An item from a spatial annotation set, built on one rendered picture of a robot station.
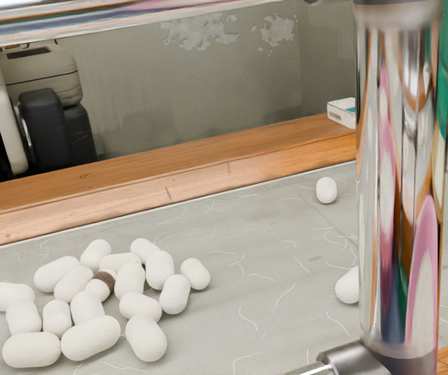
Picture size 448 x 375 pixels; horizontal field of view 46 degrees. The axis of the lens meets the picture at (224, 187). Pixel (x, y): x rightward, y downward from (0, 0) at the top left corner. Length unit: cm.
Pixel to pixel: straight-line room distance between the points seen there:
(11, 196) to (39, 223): 6
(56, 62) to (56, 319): 93
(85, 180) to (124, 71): 192
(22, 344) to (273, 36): 247
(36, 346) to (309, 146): 36
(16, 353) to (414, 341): 26
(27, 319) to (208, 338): 12
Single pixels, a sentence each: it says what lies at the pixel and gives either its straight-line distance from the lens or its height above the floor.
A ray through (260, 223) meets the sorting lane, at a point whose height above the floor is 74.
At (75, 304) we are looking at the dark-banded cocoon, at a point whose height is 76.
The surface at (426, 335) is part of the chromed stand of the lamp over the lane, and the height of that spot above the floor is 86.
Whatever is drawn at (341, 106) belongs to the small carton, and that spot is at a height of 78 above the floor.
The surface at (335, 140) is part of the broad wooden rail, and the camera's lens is 61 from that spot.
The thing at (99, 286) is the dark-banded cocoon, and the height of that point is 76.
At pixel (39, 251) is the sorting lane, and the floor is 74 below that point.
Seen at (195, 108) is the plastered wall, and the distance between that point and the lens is 260.
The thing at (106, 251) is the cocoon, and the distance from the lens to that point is 45.
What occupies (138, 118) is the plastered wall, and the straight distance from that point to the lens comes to 253.
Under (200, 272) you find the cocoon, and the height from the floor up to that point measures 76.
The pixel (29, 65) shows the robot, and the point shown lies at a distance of 125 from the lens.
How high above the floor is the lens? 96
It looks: 23 degrees down
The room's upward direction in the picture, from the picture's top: 7 degrees counter-clockwise
